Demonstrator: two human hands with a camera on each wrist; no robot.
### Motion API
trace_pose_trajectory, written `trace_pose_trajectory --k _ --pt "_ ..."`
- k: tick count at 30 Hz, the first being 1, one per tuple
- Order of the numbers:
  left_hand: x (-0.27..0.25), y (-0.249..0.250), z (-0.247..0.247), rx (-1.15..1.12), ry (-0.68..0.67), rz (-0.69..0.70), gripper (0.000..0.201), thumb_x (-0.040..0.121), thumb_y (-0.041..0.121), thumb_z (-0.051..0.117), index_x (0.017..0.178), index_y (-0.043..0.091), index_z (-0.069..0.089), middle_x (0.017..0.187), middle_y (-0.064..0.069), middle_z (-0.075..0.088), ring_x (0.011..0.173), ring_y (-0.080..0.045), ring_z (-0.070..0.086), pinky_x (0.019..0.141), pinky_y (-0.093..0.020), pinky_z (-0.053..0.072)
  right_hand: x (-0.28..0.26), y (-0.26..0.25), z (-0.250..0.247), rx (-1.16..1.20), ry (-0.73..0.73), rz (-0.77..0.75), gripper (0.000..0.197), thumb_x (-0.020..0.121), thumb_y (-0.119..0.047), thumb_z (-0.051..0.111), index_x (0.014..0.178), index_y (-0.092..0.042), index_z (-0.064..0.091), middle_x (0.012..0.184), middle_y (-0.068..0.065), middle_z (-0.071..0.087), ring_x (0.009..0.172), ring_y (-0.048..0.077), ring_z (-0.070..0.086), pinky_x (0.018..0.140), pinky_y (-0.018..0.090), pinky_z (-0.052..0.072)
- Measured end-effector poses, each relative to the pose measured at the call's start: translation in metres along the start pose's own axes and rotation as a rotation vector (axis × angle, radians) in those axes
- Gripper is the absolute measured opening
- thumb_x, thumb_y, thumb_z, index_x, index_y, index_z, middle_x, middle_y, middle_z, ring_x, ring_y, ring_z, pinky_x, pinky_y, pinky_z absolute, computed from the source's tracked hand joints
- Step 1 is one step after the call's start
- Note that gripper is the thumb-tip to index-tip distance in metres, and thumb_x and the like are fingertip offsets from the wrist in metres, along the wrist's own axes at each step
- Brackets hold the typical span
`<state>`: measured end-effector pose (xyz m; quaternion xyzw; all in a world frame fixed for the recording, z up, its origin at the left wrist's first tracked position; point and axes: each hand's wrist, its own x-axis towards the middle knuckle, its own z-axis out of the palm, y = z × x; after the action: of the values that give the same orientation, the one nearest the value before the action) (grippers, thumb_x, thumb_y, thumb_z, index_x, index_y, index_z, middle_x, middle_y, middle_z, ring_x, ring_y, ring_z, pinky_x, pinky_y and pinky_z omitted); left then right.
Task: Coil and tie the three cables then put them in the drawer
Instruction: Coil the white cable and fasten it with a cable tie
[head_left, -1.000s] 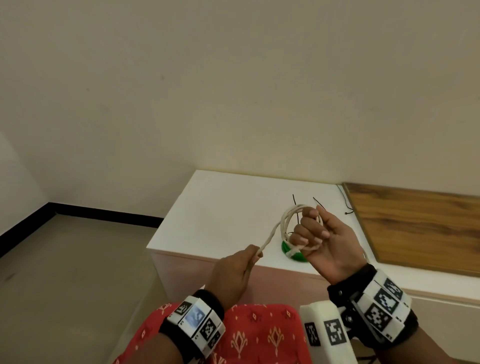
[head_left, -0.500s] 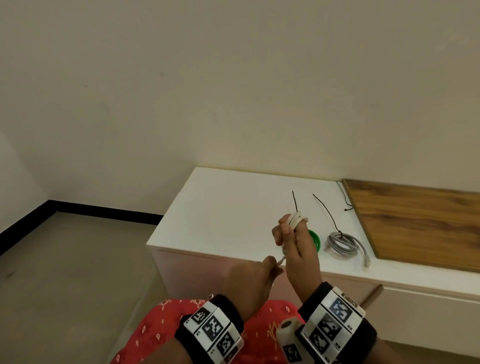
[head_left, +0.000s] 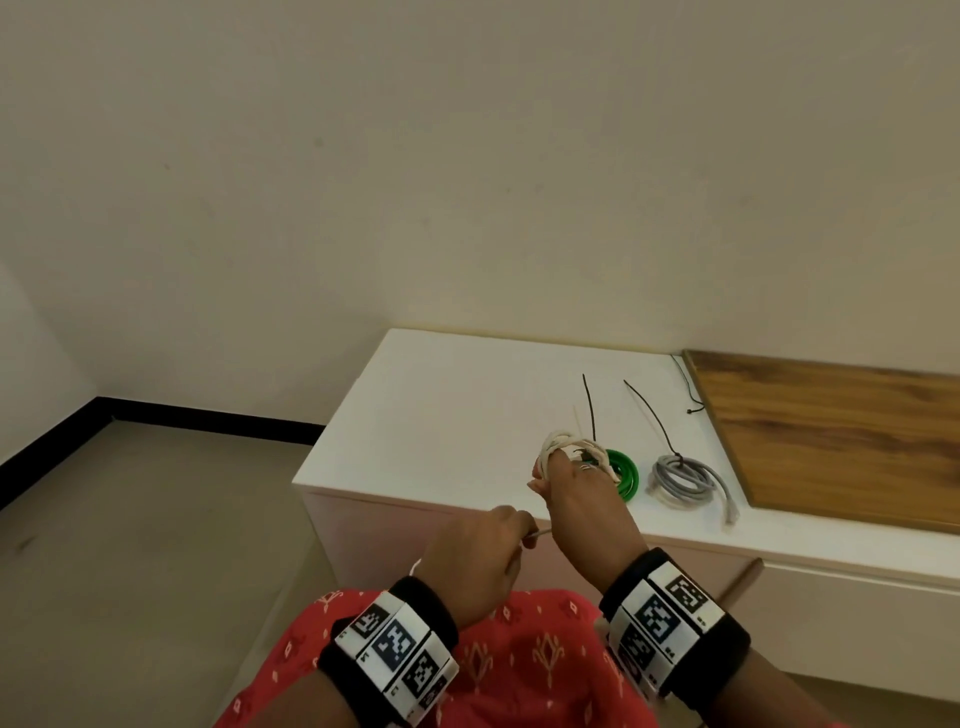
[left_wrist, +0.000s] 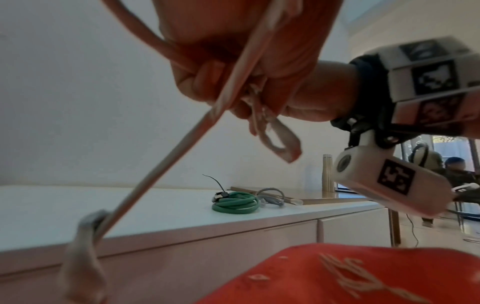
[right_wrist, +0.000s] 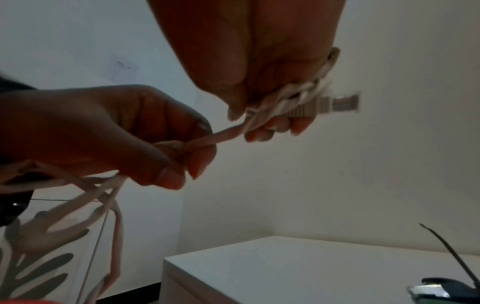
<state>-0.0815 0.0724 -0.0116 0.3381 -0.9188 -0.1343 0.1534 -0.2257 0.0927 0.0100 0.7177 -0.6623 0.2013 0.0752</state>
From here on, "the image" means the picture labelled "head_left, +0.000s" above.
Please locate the black wristband with marker tags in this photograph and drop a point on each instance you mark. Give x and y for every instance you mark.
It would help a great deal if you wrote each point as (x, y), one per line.
(667, 615)
(397, 645)

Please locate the black baseboard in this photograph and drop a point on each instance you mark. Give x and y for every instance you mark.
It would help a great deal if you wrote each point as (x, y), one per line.
(210, 420)

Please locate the person's right forearm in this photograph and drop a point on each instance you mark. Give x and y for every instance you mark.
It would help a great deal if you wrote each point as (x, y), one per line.
(765, 697)

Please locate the wooden board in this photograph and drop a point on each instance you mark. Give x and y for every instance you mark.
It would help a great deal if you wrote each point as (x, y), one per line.
(840, 435)

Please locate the person's right hand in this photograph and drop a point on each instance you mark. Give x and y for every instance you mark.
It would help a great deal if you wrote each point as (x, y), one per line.
(592, 525)

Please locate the person's left hand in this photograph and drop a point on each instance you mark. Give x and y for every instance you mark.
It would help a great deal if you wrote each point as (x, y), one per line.
(472, 562)

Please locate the white low table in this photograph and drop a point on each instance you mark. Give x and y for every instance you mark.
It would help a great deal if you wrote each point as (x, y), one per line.
(375, 450)

